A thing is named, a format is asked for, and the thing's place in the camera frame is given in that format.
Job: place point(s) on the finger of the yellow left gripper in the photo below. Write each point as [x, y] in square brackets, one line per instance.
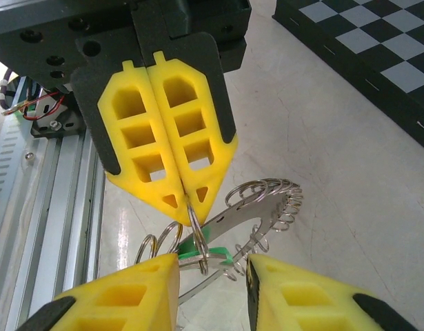
[184, 107]
[129, 122]

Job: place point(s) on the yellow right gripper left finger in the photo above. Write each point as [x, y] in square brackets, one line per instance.
[156, 296]

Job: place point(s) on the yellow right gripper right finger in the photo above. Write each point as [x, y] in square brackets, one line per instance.
[267, 303]

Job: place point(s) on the key with green tag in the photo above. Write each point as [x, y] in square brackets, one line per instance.
[187, 246]

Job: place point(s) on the black grey chessboard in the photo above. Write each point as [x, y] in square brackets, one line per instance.
[370, 51]

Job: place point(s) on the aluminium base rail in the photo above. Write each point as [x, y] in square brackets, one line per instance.
[60, 207]

